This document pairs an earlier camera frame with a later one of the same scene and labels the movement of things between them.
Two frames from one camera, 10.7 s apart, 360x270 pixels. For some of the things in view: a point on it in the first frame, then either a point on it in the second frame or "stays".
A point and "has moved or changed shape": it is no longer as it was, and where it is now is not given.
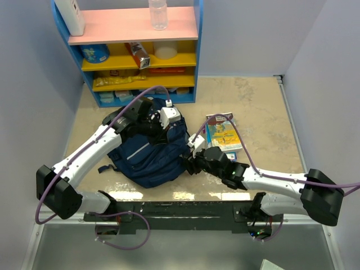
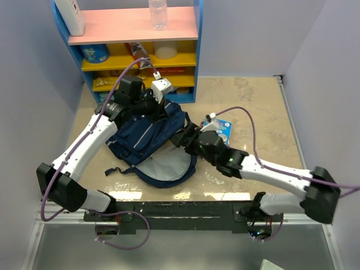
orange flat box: x=167 y=70 stays
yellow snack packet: x=100 y=81 stays
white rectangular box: x=72 y=16 stays
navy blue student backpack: x=148 y=165 has moved or changed shape
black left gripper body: x=151 y=128 to x=148 y=106
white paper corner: x=267 y=265 stays
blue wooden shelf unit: x=120 y=53 stays
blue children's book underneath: x=232 y=156 has moved or changed shape
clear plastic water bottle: x=159 y=14 stays
